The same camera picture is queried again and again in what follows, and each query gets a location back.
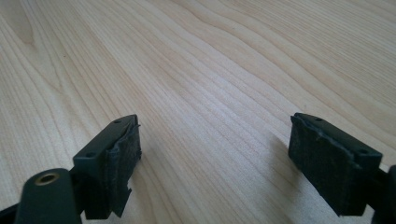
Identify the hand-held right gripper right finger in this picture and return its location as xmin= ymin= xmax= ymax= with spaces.
xmin=288 ymin=112 xmax=384 ymax=217

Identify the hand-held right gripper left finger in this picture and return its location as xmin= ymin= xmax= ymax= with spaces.
xmin=72 ymin=114 xmax=143 ymax=220

